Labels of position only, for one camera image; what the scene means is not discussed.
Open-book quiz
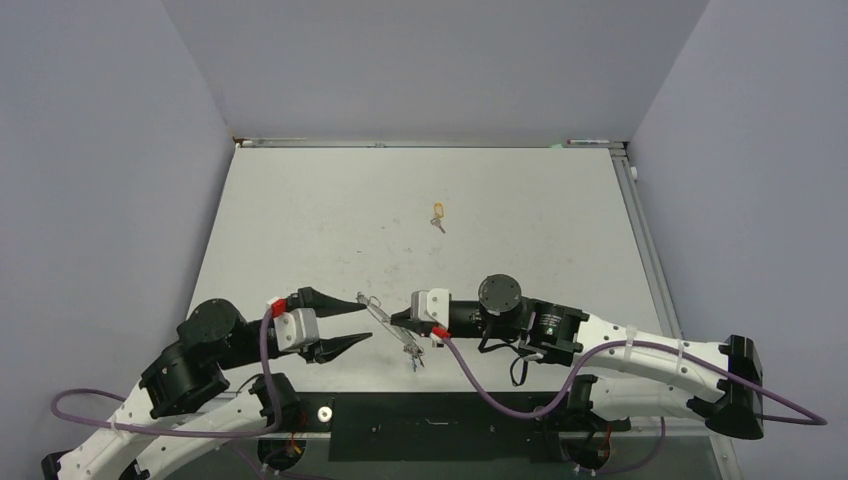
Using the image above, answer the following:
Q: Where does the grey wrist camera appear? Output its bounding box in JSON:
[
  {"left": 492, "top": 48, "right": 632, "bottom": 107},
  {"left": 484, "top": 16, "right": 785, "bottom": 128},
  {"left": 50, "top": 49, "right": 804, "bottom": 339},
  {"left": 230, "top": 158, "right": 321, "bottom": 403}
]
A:
[
  {"left": 410, "top": 288, "right": 451, "bottom": 328},
  {"left": 274, "top": 308, "right": 320, "bottom": 352}
]

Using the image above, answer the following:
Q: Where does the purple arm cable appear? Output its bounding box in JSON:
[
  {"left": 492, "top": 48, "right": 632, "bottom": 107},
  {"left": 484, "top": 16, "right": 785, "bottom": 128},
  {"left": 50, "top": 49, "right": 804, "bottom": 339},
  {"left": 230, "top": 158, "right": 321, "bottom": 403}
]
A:
[
  {"left": 430, "top": 328, "right": 828, "bottom": 427},
  {"left": 50, "top": 299, "right": 287, "bottom": 440}
]

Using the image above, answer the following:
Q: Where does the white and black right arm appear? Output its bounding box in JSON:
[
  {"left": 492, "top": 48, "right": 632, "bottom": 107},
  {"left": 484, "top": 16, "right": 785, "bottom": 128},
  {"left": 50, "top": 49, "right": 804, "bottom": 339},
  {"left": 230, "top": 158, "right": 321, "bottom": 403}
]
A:
[{"left": 389, "top": 274, "right": 764, "bottom": 440}]

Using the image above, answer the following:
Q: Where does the large metal keyring organizer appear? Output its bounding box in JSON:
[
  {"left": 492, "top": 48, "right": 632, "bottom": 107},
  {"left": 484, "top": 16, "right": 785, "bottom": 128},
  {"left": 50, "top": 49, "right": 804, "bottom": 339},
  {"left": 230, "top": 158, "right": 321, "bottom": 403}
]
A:
[{"left": 356, "top": 292, "right": 425, "bottom": 369}]

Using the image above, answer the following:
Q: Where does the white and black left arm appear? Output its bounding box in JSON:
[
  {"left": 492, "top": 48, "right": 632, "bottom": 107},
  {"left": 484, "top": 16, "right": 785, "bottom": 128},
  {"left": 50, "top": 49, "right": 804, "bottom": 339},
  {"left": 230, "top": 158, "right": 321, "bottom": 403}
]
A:
[{"left": 41, "top": 287, "right": 371, "bottom": 479}]

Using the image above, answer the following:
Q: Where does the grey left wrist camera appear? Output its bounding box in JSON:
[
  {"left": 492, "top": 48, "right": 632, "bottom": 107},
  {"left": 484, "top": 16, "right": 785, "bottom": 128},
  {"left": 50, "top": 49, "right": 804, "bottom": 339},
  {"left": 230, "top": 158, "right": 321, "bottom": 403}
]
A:
[{"left": 274, "top": 308, "right": 320, "bottom": 352}]

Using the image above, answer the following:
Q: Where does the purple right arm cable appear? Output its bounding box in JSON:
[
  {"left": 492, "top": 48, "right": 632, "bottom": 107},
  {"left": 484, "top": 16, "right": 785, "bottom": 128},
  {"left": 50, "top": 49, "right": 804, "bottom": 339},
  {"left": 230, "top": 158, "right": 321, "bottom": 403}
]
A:
[{"left": 430, "top": 328, "right": 828, "bottom": 427}]

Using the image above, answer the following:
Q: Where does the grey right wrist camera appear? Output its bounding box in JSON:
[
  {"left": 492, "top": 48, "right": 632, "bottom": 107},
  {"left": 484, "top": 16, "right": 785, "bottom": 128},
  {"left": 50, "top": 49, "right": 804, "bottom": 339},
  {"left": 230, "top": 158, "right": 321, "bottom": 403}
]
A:
[{"left": 410, "top": 288, "right": 451, "bottom": 328}]

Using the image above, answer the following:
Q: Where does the silver key with yellow tag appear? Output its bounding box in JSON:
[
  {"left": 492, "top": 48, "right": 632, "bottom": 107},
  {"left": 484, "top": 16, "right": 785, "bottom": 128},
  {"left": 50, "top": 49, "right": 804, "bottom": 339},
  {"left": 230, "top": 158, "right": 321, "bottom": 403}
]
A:
[{"left": 430, "top": 216, "right": 445, "bottom": 233}]

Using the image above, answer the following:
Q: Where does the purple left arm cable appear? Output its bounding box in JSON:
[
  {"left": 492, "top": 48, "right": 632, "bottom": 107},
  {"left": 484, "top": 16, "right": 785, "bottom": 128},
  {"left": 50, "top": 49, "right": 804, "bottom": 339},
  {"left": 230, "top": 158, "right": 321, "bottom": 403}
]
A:
[{"left": 50, "top": 299, "right": 287, "bottom": 440}]

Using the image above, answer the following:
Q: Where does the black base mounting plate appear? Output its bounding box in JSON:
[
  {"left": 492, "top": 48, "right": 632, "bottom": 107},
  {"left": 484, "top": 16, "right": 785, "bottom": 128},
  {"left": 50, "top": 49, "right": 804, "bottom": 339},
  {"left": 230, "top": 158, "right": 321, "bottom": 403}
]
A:
[{"left": 255, "top": 392, "right": 631, "bottom": 469}]

